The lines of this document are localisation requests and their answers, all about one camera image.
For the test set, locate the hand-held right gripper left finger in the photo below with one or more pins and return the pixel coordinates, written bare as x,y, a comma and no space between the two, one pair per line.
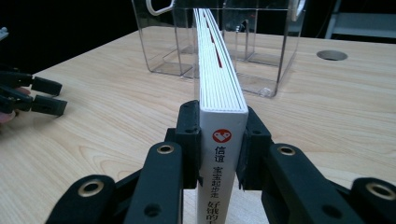
188,146

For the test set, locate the white book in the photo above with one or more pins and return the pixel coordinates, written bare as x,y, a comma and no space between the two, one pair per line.
219,124

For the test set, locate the grey metal stand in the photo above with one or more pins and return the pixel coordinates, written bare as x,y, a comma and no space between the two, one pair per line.
364,23

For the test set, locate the clear acrylic storage rack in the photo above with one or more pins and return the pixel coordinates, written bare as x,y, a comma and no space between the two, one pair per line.
267,53

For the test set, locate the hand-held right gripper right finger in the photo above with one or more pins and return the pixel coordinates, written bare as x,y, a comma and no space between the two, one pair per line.
253,149

